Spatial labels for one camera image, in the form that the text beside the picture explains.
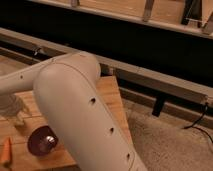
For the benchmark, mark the orange carrot toy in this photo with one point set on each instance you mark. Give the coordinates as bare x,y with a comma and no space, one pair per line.
5,157

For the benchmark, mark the wooden table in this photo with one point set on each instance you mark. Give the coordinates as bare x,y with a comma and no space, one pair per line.
58,159

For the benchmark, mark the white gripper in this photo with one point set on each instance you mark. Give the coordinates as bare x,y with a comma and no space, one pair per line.
10,107

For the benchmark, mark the purple bowl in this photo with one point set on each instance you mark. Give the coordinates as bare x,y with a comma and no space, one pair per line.
42,141

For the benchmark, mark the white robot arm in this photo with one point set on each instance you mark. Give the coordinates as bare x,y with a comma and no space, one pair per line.
65,91

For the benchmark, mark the metal rail beam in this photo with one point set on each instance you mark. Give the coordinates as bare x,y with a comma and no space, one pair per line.
166,85

